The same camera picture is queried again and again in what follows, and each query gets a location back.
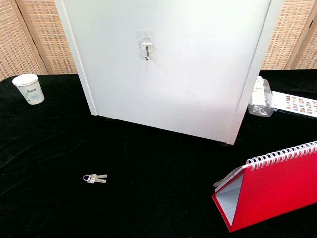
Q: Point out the small silver key bunch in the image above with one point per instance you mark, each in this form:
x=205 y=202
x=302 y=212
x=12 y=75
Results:
x=95 y=178

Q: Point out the clear adhesive metal hook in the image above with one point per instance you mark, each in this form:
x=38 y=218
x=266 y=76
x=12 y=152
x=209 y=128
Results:
x=147 y=49

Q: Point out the white metal cabinet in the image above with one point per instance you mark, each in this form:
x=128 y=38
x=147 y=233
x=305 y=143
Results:
x=173 y=99

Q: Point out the black velvet table cloth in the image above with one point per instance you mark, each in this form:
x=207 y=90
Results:
x=148 y=186

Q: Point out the clear plastic bottle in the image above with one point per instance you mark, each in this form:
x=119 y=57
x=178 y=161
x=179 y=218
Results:
x=260 y=99

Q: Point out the white paper cup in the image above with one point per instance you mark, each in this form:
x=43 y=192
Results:
x=28 y=88

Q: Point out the white card with coloured pictures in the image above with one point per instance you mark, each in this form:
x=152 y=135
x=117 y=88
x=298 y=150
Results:
x=294 y=102

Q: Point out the red spiral desk calendar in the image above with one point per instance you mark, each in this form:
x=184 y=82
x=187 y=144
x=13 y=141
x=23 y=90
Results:
x=277 y=193

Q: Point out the woven folding screen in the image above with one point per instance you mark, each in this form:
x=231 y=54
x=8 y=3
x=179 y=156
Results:
x=15 y=37
x=282 y=37

